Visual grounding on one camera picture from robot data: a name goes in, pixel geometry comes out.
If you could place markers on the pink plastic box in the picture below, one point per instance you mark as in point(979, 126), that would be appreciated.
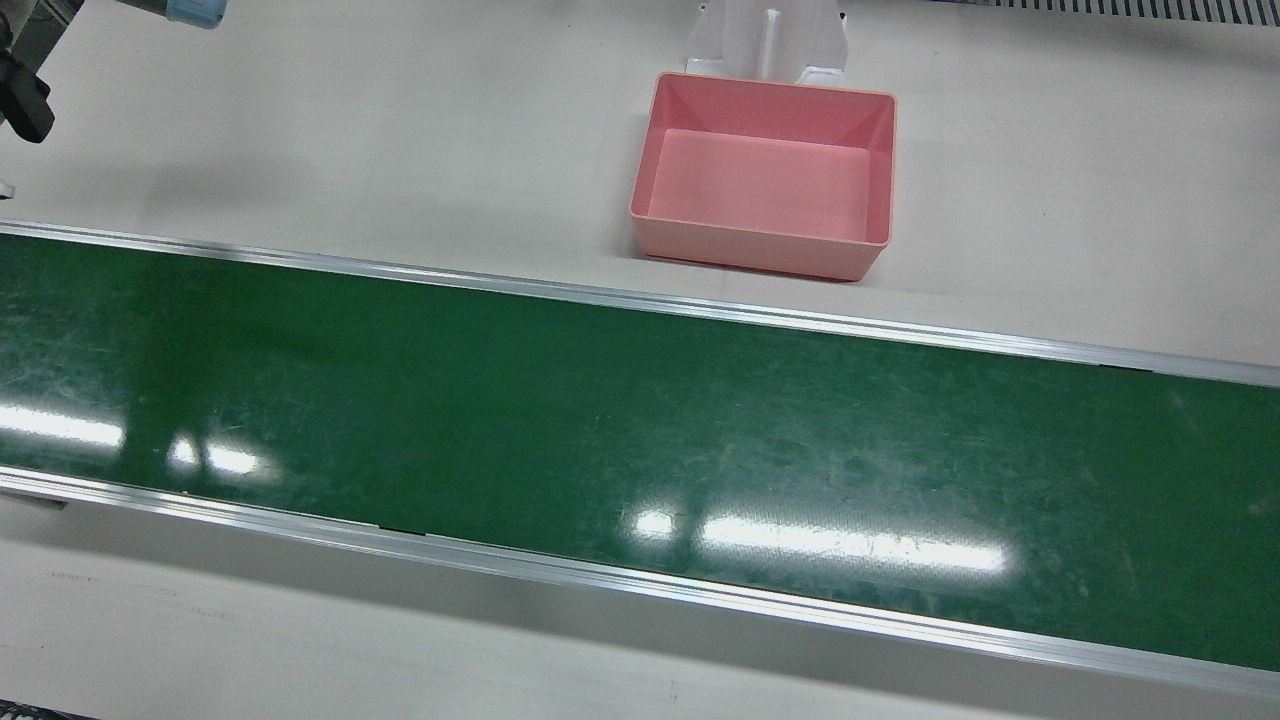
point(765, 185)

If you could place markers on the green conveyor belt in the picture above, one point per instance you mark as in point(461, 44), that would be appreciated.
point(600, 420)

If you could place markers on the metal grille strip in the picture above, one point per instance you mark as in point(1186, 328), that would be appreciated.
point(1120, 8)

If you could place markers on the aluminium conveyor side rail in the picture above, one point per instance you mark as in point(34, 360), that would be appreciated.
point(600, 575)
point(640, 300)

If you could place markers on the white camera stand base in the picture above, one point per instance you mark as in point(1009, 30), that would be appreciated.
point(735, 35)

